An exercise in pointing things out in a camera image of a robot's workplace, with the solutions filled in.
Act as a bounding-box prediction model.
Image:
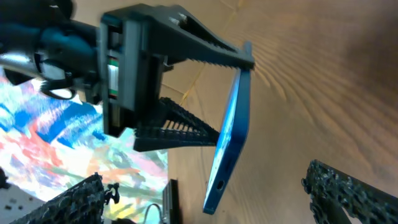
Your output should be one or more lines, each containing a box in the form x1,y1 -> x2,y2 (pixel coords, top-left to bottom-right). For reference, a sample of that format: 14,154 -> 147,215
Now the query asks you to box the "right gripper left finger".
11,173 -> 104,224

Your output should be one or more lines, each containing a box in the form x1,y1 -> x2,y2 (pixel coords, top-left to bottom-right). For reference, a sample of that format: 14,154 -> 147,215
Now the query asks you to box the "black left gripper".
98,3 -> 255,152

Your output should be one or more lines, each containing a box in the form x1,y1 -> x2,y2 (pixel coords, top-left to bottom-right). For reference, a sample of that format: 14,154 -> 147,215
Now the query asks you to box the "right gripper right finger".
301,159 -> 397,224

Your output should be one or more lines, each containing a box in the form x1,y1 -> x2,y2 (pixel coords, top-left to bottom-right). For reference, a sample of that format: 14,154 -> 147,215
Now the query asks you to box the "blue Galaxy smartphone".
203,70 -> 251,215

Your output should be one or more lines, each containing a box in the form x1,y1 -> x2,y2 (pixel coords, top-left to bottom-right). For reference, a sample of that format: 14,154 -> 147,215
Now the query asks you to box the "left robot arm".
1,1 -> 255,152

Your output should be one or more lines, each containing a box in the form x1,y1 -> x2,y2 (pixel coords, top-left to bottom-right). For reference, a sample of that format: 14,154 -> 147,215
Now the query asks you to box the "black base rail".
162,179 -> 182,224

